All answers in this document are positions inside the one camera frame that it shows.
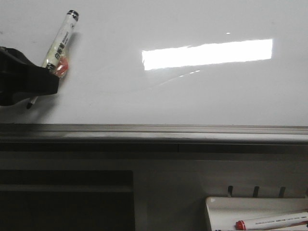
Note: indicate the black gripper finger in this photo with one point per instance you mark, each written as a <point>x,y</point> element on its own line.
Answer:
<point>20,79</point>

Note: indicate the black whiteboard marker with magnet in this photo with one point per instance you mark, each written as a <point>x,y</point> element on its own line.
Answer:
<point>56,60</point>

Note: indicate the red capped whiteboard marker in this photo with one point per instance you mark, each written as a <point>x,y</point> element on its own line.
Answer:
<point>279,221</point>

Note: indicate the clear acrylic marker tray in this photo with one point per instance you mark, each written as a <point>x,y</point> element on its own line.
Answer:
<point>221,213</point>

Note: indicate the white whiteboard with aluminium frame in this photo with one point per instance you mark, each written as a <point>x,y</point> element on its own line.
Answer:
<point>165,70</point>

